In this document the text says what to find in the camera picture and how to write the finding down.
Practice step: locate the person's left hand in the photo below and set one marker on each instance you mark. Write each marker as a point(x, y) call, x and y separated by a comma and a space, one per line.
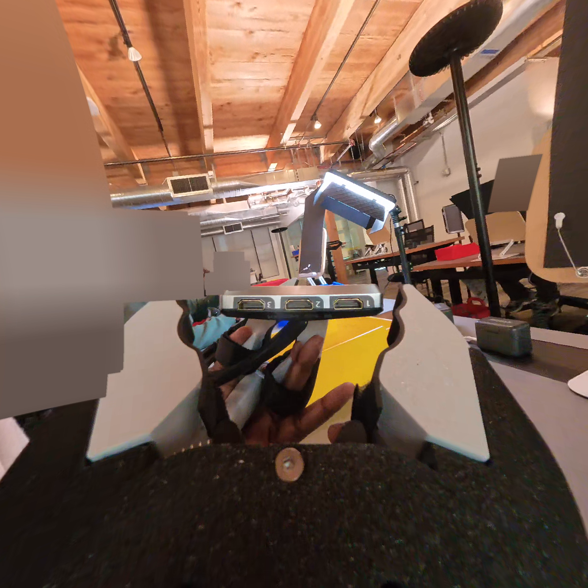
point(294, 425)

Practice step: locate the LED light panel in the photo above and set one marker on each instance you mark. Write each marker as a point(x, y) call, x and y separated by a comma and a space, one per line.
point(353, 200)

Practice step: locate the silver air duct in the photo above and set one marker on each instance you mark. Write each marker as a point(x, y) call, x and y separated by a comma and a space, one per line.
point(138, 195)

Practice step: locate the small ceiling air vent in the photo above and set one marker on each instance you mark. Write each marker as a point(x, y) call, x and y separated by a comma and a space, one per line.
point(233, 228)

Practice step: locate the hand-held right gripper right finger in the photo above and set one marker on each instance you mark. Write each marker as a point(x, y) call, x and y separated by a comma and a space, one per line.
point(427, 381)

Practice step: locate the grey monitor stand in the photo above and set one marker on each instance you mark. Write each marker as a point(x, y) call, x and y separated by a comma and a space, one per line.
point(312, 239)

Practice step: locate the wooden desk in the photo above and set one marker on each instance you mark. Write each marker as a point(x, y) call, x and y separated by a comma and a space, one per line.
point(468, 263)
point(404, 250)

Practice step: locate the black light stand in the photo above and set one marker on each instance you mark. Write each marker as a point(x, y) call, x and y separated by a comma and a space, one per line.
point(403, 257)

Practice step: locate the grey desk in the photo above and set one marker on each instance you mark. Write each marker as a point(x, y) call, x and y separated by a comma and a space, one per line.
point(542, 413)

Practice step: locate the large ceiling air vent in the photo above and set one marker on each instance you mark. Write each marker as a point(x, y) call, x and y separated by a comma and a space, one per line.
point(189, 184)

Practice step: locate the black floor lamp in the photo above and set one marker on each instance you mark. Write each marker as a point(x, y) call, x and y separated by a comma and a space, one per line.
point(452, 41)

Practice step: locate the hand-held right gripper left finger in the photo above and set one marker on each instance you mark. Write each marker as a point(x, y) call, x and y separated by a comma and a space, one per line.
point(151, 390)

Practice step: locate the yellow plastic bin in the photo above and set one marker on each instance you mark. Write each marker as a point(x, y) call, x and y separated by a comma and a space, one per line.
point(349, 349)

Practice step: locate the small grey monitor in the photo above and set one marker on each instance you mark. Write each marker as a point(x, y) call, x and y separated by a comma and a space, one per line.
point(452, 218)

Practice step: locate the red plastic bin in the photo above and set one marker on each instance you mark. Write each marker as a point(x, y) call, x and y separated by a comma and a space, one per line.
point(457, 252)

